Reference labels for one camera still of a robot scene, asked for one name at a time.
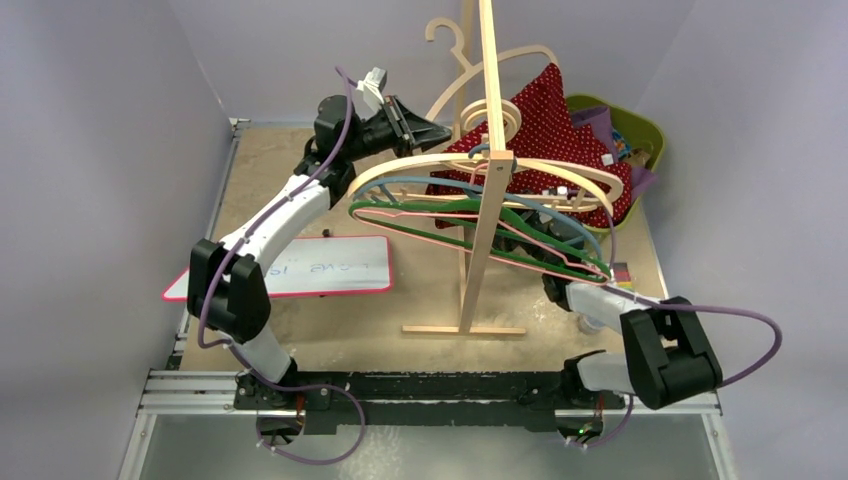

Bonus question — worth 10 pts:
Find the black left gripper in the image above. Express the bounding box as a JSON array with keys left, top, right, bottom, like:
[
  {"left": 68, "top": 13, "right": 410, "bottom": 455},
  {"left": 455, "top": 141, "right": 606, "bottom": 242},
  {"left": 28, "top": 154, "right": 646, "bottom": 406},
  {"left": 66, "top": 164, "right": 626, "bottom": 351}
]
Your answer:
[{"left": 343, "top": 97, "right": 451, "bottom": 165}]

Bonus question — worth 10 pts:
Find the green plastic hanger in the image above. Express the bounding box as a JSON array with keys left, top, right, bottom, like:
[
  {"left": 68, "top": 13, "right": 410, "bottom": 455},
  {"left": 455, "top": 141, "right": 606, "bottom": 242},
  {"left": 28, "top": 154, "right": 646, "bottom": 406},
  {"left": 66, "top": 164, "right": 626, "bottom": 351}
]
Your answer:
[{"left": 347, "top": 200, "right": 613, "bottom": 286}]

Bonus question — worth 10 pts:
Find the pink wire hanger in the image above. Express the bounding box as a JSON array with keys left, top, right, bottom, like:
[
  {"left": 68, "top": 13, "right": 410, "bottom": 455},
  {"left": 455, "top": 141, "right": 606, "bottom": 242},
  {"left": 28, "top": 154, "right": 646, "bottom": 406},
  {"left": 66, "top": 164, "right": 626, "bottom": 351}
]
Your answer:
[{"left": 347, "top": 175, "right": 613, "bottom": 286}]

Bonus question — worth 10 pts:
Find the grey-blue plastic hanger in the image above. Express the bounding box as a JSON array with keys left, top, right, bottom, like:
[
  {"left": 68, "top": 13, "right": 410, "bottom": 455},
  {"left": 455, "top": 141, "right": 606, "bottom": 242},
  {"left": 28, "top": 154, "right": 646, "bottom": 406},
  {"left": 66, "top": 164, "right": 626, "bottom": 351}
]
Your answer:
[{"left": 352, "top": 175, "right": 601, "bottom": 253}]

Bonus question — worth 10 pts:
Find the wooden hanger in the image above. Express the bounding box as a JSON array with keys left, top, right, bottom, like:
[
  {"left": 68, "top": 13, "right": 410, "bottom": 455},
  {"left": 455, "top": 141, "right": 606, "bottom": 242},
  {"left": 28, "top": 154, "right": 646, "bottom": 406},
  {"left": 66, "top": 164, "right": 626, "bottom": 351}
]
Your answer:
[
  {"left": 346, "top": 144, "right": 609, "bottom": 213},
  {"left": 425, "top": 17, "right": 559, "bottom": 120},
  {"left": 436, "top": 100, "right": 624, "bottom": 215}
]

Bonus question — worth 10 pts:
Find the purple garment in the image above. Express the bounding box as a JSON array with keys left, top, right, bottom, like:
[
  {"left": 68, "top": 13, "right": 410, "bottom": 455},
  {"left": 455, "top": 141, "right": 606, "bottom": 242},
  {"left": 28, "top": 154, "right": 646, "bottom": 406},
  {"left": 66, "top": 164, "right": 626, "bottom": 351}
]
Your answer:
[{"left": 570, "top": 105, "right": 658, "bottom": 202}]

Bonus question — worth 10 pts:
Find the tan pleated skirt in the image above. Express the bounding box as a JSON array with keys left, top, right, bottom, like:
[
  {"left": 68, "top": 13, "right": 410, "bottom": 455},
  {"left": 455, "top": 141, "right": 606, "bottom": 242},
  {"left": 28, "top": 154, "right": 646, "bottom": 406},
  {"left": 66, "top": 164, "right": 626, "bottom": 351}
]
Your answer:
[{"left": 626, "top": 149, "right": 651, "bottom": 168}]

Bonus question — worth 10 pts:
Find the blue floral garment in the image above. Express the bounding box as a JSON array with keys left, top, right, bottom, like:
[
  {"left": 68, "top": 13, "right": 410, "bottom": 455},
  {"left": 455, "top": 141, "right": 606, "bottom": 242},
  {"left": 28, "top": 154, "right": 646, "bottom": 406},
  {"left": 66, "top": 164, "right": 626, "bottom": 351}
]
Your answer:
[{"left": 612, "top": 128, "right": 632, "bottom": 161}]

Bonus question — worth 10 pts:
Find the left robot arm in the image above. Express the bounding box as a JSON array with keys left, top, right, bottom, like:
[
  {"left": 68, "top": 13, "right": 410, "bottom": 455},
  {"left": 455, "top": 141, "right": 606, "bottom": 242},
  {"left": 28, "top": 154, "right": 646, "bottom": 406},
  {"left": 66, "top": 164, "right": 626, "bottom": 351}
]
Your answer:
[{"left": 186, "top": 95, "right": 452, "bottom": 409}]

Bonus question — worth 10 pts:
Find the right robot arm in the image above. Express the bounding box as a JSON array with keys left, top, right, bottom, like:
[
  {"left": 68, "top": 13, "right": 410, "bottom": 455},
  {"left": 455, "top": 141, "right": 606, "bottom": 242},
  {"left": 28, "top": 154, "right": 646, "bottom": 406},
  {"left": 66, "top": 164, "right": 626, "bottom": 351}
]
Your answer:
[{"left": 498, "top": 221, "right": 724, "bottom": 410}]

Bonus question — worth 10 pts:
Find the wooden clothes rack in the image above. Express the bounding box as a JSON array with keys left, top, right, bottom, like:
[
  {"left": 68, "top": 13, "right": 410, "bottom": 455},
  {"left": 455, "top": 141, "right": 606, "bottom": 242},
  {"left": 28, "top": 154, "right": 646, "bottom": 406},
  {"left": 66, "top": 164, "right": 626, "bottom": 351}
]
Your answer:
[{"left": 401, "top": 1, "right": 526, "bottom": 337}]

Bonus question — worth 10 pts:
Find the red-edged whiteboard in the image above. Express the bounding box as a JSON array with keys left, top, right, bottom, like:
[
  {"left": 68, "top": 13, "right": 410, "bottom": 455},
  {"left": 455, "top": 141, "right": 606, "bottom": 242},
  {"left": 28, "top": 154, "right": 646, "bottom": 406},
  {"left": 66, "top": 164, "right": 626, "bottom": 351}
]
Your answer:
[{"left": 161, "top": 234, "right": 395, "bottom": 303}]

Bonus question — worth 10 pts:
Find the green plastic basket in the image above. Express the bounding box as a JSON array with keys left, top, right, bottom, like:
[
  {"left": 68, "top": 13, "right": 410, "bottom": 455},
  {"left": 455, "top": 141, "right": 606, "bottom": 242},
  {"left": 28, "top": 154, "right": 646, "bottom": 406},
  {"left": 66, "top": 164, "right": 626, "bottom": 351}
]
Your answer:
[{"left": 566, "top": 94, "right": 665, "bottom": 227}]

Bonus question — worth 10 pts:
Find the marker pen box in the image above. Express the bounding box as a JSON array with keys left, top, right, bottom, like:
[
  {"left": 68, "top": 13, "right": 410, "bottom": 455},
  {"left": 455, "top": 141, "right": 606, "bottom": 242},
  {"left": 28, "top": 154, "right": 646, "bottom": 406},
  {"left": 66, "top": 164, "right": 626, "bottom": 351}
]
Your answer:
[{"left": 611, "top": 262, "right": 634, "bottom": 291}]

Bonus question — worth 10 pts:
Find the small clear plastic cup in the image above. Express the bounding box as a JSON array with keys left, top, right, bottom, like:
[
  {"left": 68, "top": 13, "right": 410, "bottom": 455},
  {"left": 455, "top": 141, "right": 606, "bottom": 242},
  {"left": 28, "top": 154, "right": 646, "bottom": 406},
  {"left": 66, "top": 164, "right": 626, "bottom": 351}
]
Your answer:
[{"left": 577, "top": 315, "right": 606, "bottom": 335}]

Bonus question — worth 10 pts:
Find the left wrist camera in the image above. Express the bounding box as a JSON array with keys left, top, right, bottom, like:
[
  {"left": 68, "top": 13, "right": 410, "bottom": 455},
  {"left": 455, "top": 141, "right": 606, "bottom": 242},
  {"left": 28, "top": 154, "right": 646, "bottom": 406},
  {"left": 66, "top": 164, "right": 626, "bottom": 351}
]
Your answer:
[{"left": 355, "top": 67, "right": 388, "bottom": 113}]

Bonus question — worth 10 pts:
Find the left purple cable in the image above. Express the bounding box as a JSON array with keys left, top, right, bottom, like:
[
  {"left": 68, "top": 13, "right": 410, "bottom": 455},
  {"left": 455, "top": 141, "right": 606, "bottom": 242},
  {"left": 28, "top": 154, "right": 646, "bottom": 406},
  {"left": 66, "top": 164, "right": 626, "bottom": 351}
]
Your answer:
[{"left": 195, "top": 64, "right": 367, "bottom": 465}]

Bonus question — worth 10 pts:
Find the purple cable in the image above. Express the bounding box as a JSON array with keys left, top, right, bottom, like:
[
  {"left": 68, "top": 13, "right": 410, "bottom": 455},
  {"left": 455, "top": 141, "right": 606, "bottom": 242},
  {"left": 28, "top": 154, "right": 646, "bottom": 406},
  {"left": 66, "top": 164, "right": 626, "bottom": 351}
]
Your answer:
[
  {"left": 195, "top": 64, "right": 367, "bottom": 465},
  {"left": 599, "top": 198, "right": 784, "bottom": 392}
]

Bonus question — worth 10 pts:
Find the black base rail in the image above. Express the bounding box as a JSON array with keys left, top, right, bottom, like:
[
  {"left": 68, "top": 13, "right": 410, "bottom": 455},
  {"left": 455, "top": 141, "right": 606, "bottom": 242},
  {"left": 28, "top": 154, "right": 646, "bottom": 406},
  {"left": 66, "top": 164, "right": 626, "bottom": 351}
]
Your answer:
[{"left": 234, "top": 371, "right": 626, "bottom": 435}]

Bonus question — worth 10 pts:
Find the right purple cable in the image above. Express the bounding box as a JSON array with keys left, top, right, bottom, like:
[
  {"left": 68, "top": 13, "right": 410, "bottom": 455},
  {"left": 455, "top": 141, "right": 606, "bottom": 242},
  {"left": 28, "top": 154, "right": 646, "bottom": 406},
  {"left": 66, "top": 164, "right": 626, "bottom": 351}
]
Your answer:
[{"left": 599, "top": 198, "right": 784, "bottom": 392}]

